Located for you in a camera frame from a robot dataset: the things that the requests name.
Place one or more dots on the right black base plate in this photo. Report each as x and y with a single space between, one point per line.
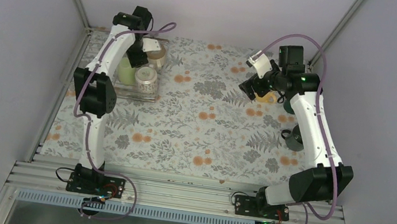
249 206

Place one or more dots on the clear acrylic dish rack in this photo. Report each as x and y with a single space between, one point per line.
88 49

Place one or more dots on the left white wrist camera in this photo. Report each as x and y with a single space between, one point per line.
150 45

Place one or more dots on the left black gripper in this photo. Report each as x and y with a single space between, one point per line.
137 60

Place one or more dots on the white patterned cup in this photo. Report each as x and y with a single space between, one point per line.
146 79

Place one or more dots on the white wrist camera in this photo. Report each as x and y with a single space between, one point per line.
150 45
260 62

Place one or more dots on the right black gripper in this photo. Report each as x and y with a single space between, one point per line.
249 91

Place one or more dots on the beige brown mug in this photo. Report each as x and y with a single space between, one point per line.
157 59

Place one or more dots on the dark grey-green mug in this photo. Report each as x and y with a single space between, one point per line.
293 138

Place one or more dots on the light green cup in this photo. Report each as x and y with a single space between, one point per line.
126 73

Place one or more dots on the dark teal mug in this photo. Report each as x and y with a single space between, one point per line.
287 107

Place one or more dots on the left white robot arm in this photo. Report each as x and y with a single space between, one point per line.
96 96

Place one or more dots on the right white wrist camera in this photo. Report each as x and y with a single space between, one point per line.
260 62

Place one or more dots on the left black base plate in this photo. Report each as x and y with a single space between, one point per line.
104 186

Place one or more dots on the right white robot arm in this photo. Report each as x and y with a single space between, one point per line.
325 176

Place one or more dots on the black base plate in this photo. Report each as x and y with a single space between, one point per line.
104 186
249 206

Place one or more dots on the floral patterned tablecloth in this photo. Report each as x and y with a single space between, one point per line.
201 123

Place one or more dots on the aluminium mounting rail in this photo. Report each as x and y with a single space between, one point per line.
154 188

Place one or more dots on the yellow mug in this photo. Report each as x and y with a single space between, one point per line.
269 98

